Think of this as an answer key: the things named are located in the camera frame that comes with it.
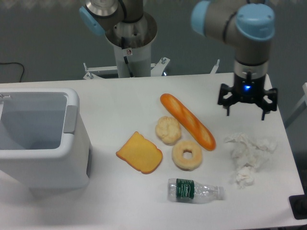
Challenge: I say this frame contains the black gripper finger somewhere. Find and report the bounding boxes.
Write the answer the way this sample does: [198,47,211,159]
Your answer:
[256,88,278,120]
[217,83,240,116]

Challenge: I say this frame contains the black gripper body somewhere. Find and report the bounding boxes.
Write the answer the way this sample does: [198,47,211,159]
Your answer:
[234,60,268,101]

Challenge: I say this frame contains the clear plastic bottle green label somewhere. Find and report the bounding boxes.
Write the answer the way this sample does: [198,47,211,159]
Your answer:
[167,178,225,204]

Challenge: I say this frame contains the white push-button trash can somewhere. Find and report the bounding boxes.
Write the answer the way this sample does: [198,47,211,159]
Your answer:
[0,88,92,189]

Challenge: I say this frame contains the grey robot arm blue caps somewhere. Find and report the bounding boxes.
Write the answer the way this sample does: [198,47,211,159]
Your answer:
[79,0,278,114]

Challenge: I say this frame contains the orange baguette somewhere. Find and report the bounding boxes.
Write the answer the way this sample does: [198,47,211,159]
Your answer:
[160,93,216,151]

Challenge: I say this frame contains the large crumpled white tissue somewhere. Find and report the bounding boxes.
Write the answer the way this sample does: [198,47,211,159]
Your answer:
[224,133,277,170]

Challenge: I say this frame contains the pale round bun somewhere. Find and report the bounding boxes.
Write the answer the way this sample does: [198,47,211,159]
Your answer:
[155,116,181,145]

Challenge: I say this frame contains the small crumpled white tissue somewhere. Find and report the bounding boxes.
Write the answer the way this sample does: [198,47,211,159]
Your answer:
[233,166,254,189]

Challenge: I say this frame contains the yellow toast slice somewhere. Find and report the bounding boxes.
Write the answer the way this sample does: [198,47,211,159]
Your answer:
[116,131,163,174]

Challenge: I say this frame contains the black device at table edge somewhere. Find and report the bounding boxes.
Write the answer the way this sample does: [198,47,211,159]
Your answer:
[289,195,307,220]

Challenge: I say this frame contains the white metal base frame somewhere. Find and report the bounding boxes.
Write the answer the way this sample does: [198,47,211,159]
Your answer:
[83,57,221,80]

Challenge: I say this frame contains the pale bagel ring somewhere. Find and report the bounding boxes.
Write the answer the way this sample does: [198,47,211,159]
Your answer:
[171,140,203,172]

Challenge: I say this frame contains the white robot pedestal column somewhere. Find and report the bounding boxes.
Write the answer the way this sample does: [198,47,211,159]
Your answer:
[104,11,158,79]

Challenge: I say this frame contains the black cable on floor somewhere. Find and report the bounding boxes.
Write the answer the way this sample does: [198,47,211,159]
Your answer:
[0,62,25,83]

